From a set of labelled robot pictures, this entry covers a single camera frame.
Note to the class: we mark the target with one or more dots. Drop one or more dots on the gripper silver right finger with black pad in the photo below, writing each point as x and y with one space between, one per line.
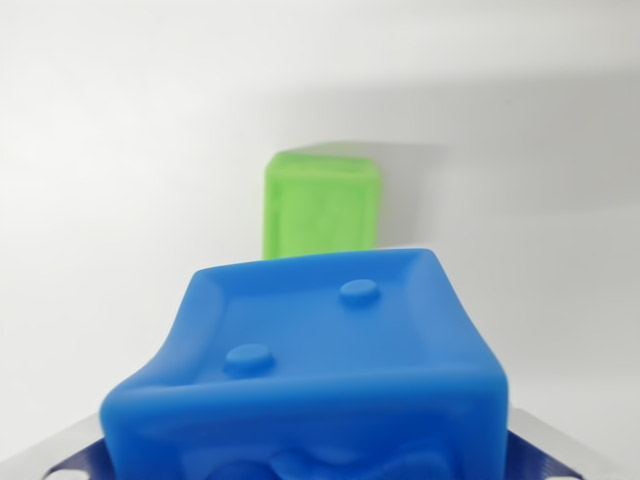
550 450

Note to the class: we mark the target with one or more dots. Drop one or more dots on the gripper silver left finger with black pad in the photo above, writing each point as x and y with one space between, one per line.
75 452

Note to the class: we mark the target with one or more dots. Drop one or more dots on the blue soft embossed cube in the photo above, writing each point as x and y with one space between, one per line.
310 390

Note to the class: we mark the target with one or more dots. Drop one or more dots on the green soft embossed cube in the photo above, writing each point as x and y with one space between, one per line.
320 205

